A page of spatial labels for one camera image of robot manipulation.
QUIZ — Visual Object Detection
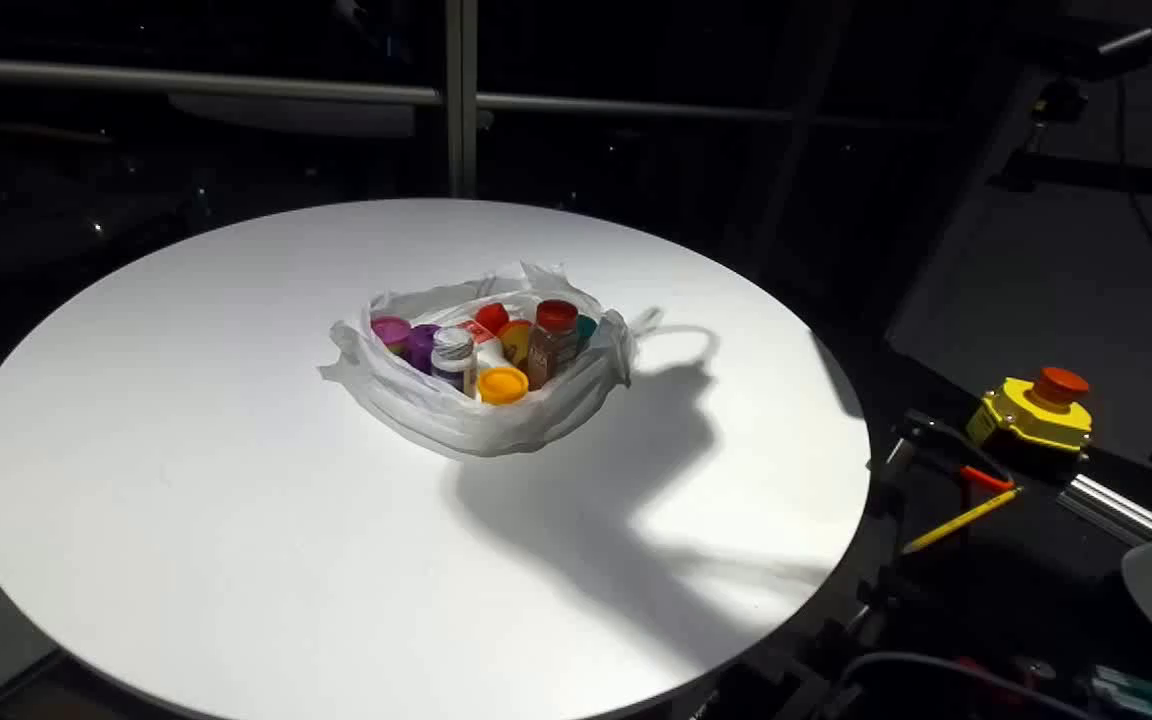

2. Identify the vertical metal post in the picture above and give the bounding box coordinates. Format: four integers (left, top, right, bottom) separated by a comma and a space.
441, 0, 483, 200

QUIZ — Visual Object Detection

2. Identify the horizontal metal railing bar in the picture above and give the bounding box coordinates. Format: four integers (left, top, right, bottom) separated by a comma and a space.
0, 50, 807, 127

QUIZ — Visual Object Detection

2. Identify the purple container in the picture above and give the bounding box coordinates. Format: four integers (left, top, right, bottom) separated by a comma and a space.
368, 311, 446, 375

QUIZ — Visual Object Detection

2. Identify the round red item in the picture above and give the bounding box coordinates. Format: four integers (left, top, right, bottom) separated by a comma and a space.
467, 298, 511, 339

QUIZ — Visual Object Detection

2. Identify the yellow rod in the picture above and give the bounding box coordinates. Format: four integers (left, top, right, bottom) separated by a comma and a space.
895, 483, 1023, 558

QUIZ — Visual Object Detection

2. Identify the black mounted camera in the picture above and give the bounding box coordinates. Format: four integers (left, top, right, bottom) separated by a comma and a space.
993, 19, 1152, 190

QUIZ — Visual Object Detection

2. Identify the aluminium profile rail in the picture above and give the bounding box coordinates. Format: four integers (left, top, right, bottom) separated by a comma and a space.
1062, 468, 1152, 545

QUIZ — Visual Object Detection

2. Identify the translucent white plastic bag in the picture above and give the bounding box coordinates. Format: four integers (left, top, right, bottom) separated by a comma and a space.
316, 260, 670, 461

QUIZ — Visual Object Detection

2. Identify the spice jar with red lid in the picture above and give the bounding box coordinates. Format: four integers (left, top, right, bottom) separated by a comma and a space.
534, 296, 583, 339

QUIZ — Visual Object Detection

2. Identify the yellow emergency stop button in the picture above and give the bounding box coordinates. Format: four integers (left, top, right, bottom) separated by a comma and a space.
964, 365, 1095, 455

